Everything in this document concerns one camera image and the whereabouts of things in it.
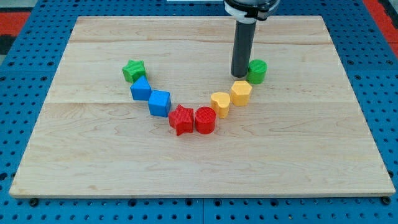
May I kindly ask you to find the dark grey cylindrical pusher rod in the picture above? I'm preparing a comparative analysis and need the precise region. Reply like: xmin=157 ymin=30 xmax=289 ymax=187
xmin=231 ymin=21 xmax=256 ymax=78

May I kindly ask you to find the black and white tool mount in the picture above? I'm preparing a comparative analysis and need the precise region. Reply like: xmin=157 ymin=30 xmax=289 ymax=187
xmin=224 ymin=0 xmax=280 ymax=24

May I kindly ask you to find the green cylinder block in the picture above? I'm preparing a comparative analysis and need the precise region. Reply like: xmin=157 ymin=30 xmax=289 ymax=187
xmin=246 ymin=59 xmax=267 ymax=84

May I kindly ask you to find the light wooden board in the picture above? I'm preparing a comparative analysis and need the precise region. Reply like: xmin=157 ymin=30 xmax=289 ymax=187
xmin=9 ymin=16 xmax=396 ymax=198

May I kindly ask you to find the yellow hexagon block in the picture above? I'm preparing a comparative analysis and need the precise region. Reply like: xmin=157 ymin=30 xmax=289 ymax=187
xmin=230 ymin=80 xmax=252 ymax=106

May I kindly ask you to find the yellow heart block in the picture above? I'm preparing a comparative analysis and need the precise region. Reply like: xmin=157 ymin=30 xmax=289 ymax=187
xmin=210 ymin=92 xmax=231 ymax=118

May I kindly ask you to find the red cylinder block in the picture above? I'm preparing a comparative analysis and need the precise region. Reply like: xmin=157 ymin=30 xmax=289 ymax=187
xmin=195 ymin=106 xmax=216 ymax=134

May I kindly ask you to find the red star block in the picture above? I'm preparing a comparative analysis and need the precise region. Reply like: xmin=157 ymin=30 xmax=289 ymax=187
xmin=168 ymin=105 xmax=194 ymax=136

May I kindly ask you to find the blue cube block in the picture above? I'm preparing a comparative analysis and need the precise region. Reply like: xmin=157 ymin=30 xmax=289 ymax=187
xmin=148 ymin=90 xmax=171 ymax=117

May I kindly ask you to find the green star block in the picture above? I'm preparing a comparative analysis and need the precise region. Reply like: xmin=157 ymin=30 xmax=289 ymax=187
xmin=122 ymin=60 xmax=146 ymax=83

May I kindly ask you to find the blue pentagon block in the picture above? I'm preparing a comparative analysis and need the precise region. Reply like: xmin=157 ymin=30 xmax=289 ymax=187
xmin=130 ymin=76 xmax=152 ymax=101

